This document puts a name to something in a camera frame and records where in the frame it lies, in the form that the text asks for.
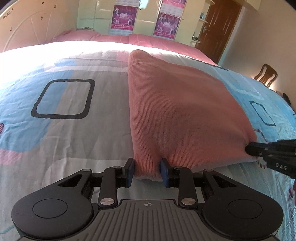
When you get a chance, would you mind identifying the dark object on table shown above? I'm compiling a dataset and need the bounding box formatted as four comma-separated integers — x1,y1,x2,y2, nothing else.
282,93,291,105

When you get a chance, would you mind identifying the purple poster upper right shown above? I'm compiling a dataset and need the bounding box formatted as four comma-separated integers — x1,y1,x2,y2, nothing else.
160,0,186,17

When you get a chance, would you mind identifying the blue patterned bed quilt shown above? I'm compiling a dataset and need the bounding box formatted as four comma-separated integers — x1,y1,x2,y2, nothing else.
1,41,295,240

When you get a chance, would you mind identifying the purple poster lower right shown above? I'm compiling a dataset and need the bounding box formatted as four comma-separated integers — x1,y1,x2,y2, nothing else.
153,12,181,40

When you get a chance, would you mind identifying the cream glossy wardrobe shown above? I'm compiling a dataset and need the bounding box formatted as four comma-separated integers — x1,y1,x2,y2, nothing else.
77,1,215,45

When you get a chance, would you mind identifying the purple poster upper left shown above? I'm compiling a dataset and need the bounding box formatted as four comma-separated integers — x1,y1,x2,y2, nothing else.
115,0,140,7

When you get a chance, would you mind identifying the pink knit garment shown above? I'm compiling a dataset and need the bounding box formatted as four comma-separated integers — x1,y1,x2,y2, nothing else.
127,50,257,181

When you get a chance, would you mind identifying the purple poster lower left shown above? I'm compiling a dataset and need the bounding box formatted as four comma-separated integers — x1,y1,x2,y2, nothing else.
110,5,138,31

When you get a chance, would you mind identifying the brown wooden door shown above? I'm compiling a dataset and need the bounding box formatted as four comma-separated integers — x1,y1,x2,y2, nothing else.
196,0,242,64

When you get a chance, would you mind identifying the pink bed cover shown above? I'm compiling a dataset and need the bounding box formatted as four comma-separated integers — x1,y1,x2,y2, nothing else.
48,29,216,65

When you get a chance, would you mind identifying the purple poster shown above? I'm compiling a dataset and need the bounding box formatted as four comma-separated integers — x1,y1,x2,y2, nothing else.
153,12,181,40
110,5,138,31
115,0,140,7
160,0,186,17

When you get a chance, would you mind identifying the cream curved headboard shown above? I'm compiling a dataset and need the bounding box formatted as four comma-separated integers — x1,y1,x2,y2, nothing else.
1,0,79,52

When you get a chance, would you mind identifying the brown wooden chair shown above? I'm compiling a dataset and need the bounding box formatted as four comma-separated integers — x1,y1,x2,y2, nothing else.
254,63,278,88

